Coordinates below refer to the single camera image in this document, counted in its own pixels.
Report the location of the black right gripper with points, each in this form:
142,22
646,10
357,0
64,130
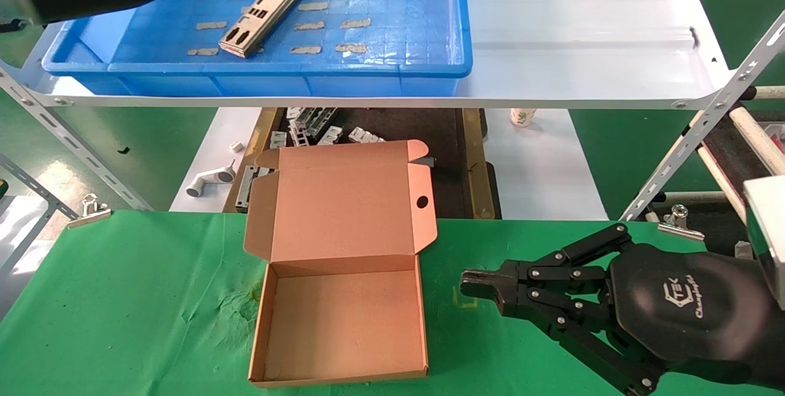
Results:
687,310

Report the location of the blue plastic tray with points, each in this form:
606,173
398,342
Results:
398,28

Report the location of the dark tray with brass rim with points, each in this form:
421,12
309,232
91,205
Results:
448,138

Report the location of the open cardboard box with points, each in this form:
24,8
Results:
349,212

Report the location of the stack of metal IO plates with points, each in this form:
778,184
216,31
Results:
260,18

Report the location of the brown tape strip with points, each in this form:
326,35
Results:
211,26
356,23
351,48
313,7
309,26
305,49
202,51

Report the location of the silver binder clip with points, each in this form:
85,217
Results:
681,229
89,218

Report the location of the white paper cup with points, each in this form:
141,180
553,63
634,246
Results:
522,118

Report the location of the small white cube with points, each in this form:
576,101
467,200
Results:
237,146

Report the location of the small dark grey part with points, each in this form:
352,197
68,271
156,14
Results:
429,161

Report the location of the white plastic pipe fitting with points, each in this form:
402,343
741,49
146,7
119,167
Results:
211,178

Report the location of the black conveyor mat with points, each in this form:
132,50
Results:
736,157

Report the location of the perforated metal shelf upright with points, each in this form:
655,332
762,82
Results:
73,139
705,115

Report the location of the black floor object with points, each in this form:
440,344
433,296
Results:
9,25

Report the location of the white metal shelf board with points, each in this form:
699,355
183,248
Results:
582,46

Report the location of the perforated metal brace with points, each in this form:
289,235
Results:
27,182

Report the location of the green table cloth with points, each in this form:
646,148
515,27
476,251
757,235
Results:
153,298

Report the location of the grey metal bracket part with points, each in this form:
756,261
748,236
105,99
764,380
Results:
365,135
279,138
313,119
298,135
331,134

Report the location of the flat grey metal bracket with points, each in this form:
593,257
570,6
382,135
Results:
248,178

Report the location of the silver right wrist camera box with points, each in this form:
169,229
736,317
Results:
769,236

